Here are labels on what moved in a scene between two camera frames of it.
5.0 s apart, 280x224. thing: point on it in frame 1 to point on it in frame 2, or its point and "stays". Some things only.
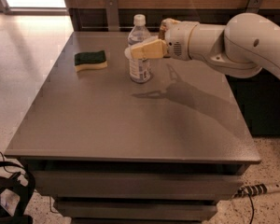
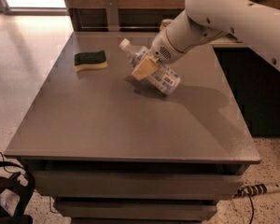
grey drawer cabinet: [110, 150] stays
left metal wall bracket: [112, 11] stays
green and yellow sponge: [84, 61] stays
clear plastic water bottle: [139, 68] to [165, 79]
